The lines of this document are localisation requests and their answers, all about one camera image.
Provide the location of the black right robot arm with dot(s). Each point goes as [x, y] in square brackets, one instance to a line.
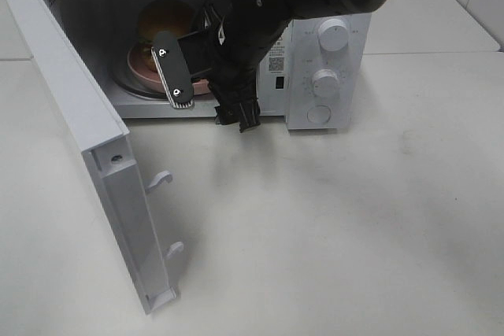
[308, 9]

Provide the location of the white microwave oven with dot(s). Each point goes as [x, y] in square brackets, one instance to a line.
[107, 61]

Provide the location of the white power knob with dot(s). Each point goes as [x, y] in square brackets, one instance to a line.
[333, 34]

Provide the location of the burger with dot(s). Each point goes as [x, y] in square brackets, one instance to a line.
[161, 15]

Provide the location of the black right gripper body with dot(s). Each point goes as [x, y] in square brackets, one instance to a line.
[229, 52]

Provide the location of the pink plate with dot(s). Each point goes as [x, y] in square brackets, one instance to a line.
[150, 79]

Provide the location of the white timer knob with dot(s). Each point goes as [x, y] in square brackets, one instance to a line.
[325, 83]

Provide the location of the white round door button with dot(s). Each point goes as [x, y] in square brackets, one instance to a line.
[319, 114]

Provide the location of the glass turntable plate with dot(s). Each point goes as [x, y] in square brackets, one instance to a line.
[132, 86]

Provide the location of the white microwave door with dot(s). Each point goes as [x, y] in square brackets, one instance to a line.
[102, 139]

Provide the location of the white warning label sticker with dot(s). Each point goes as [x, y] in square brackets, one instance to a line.
[277, 56]

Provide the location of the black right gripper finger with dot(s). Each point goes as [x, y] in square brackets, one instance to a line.
[172, 70]

